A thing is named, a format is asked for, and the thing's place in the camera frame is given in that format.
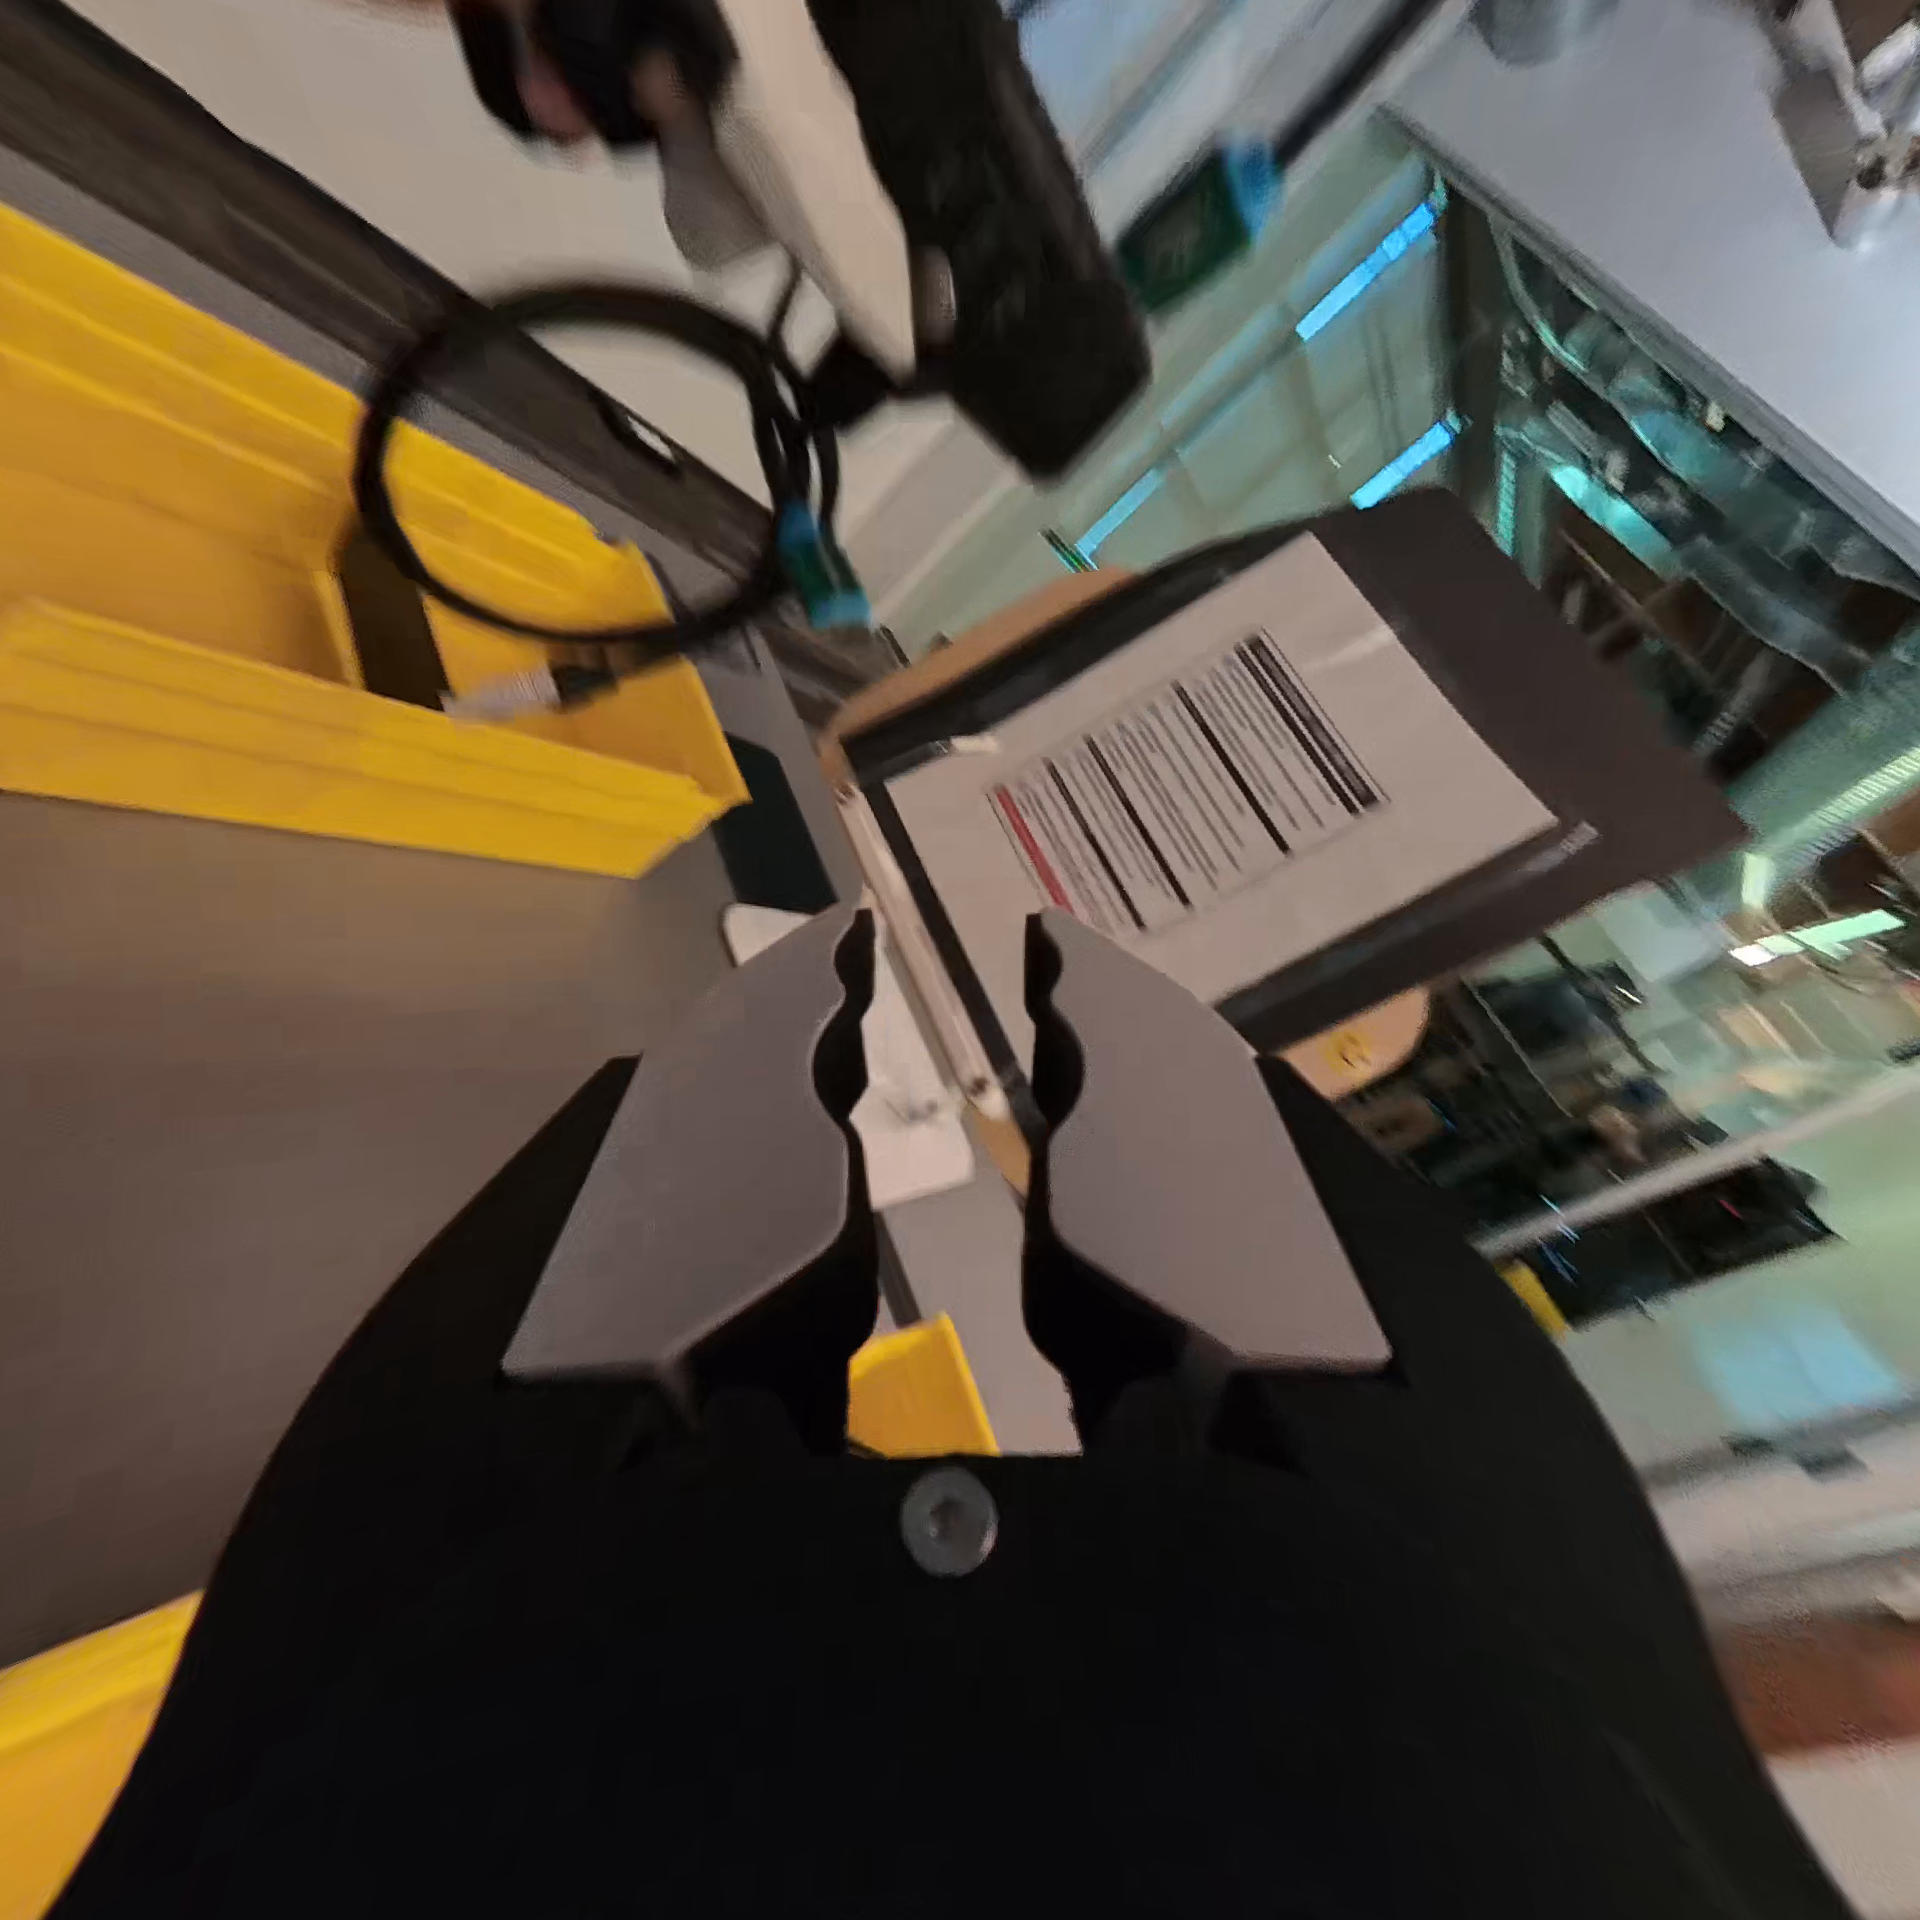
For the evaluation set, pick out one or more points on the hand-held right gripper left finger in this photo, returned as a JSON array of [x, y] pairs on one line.
[[703, 1185]]

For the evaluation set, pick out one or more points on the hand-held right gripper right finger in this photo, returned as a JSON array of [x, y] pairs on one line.
[[1185, 1199]]

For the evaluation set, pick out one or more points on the yellow plastic bin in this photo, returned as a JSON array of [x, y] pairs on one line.
[[75, 1770], [181, 451]]

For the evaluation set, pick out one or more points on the green ceiling sign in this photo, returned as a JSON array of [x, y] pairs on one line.
[[1185, 240]]

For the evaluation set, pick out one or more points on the white tablet stand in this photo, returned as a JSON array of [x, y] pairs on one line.
[[914, 1110]]

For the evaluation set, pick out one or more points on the yellow smiley sticker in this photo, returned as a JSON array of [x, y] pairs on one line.
[[1354, 1050]]

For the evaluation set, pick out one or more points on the instruction sheet in clear sleeve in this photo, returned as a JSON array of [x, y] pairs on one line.
[[1199, 750]]

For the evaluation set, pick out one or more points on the wooden sign board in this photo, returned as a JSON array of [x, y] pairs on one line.
[[1574, 703]]

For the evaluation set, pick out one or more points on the black bin divider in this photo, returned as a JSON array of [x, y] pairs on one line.
[[391, 617]]

